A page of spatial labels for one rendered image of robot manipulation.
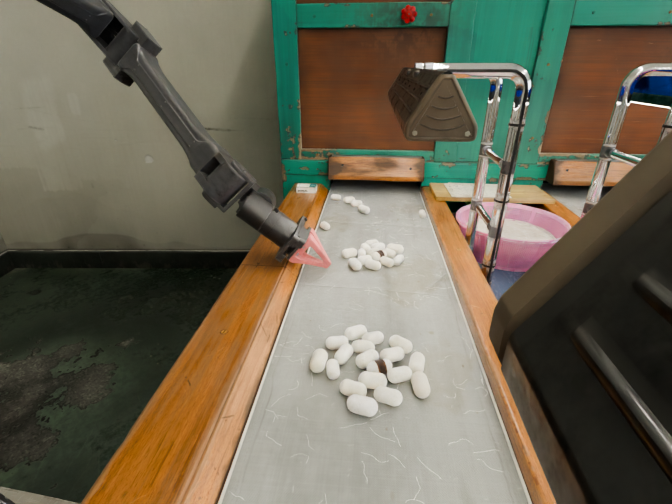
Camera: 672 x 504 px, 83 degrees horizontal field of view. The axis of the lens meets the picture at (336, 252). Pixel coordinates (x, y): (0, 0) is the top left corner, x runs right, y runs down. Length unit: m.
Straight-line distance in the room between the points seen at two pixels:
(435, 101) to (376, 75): 0.80
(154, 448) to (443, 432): 0.31
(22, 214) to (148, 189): 0.77
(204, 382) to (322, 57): 0.98
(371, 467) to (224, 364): 0.22
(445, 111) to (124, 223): 2.24
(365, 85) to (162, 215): 1.54
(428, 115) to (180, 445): 0.44
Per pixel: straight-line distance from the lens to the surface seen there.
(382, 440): 0.48
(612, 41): 1.40
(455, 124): 0.46
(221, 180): 0.71
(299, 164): 1.28
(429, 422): 0.50
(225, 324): 0.61
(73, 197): 2.62
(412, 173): 1.22
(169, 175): 2.31
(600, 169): 0.96
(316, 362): 0.53
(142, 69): 0.90
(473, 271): 0.77
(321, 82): 1.25
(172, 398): 0.52
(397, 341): 0.57
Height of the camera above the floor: 1.12
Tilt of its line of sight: 26 degrees down
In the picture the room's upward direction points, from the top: straight up
